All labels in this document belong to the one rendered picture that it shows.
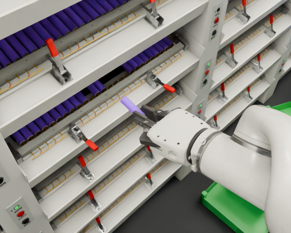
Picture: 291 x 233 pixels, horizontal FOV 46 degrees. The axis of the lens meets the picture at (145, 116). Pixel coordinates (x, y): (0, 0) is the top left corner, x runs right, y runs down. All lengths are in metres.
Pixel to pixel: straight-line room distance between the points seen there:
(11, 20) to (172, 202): 1.21
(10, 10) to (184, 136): 0.36
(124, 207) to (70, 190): 0.44
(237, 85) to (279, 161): 1.12
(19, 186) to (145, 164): 0.58
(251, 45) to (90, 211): 0.89
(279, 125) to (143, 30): 0.43
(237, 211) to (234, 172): 1.06
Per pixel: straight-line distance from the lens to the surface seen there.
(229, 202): 1.64
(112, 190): 1.23
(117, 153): 1.07
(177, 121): 0.68
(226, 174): 0.59
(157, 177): 1.48
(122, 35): 0.80
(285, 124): 0.52
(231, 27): 1.21
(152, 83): 0.96
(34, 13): 0.60
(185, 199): 1.62
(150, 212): 1.58
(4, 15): 0.56
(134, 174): 1.26
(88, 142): 0.82
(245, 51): 1.45
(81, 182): 1.03
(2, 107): 0.70
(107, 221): 1.40
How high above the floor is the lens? 1.45
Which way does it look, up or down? 50 degrees down
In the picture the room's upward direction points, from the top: straight up
